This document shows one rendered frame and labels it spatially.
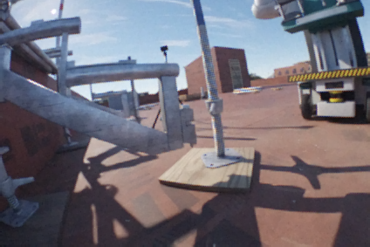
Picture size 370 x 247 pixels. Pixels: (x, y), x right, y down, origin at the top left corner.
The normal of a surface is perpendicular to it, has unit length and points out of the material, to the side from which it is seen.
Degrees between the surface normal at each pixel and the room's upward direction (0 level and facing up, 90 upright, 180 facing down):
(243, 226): 0
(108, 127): 90
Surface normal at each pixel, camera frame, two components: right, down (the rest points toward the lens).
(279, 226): -0.15, -0.98
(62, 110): 0.49, 0.00
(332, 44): -0.88, 0.18
